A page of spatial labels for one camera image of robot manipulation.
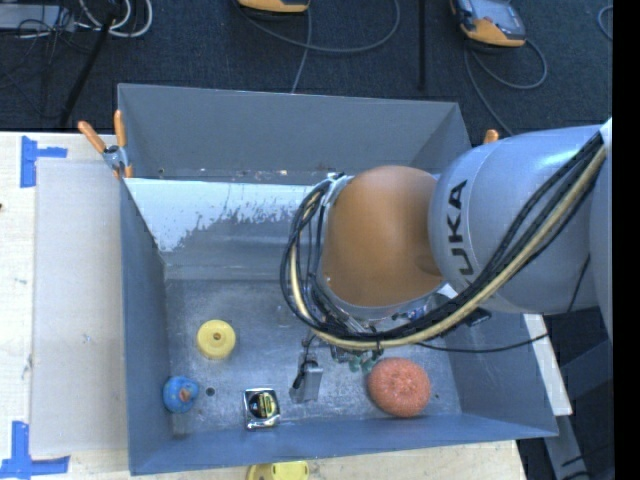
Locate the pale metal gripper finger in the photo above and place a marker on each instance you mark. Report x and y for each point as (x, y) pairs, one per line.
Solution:
(311, 386)
(308, 361)

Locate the orange scouring ball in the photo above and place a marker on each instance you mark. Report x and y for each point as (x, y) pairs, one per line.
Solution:
(399, 387)

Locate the yellow round spool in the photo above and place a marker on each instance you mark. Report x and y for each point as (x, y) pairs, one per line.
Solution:
(216, 338)

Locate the blue toy duck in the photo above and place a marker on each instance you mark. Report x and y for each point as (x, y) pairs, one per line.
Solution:
(179, 394)

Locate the grey metal bin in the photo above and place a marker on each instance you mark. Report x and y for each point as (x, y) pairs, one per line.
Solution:
(260, 133)

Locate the pale flat board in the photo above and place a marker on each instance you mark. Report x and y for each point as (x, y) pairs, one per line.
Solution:
(75, 293)

